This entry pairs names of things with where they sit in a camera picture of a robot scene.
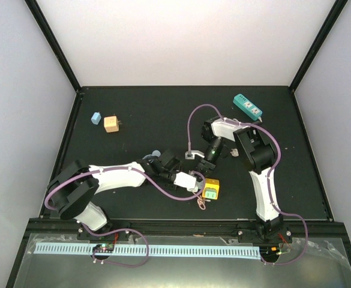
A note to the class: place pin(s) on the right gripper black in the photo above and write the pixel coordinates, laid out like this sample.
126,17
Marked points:
206,164

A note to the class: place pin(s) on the yellow cube adapter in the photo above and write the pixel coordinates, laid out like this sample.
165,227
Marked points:
212,184

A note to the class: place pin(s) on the teal power strip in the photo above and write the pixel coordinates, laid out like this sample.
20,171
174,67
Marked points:
250,109

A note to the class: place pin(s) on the peach dragon cube adapter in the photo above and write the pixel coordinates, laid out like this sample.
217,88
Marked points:
111,124

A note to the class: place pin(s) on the small blue plug adapter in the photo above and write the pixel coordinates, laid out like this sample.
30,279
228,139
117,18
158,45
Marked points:
96,118

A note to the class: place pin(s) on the green cube adapter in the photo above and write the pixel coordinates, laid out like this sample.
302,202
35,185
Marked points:
211,194

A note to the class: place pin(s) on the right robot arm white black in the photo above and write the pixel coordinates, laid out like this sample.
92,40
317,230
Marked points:
258,156

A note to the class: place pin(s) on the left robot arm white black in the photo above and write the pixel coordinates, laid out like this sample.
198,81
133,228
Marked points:
70,193

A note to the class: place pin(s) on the left circuit board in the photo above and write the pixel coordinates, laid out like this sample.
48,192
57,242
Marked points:
102,248

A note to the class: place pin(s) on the circuit board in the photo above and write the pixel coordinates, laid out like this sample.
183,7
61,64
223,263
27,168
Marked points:
102,248
274,251

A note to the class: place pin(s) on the right circuit board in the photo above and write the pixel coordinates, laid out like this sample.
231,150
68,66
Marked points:
274,251

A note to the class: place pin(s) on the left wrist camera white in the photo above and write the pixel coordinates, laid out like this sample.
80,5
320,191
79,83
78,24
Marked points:
188,181

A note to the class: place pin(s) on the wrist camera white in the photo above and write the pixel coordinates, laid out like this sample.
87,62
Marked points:
188,181
192,154

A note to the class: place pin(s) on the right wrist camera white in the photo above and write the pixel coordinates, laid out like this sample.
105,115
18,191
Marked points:
192,154

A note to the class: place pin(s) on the light blue slotted cable duct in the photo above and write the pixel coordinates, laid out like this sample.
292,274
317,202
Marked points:
135,250

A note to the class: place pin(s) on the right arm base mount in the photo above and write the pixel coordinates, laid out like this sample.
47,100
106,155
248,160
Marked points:
252,232

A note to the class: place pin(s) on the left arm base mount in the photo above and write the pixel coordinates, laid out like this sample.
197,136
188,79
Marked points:
83,234

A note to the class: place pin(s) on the right black frame post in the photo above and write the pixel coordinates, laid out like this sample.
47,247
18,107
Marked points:
319,40

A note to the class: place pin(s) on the black frame post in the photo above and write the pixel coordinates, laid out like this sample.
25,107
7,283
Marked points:
319,40
49,35

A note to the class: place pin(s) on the left black frame post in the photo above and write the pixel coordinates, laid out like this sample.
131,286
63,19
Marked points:
49,35

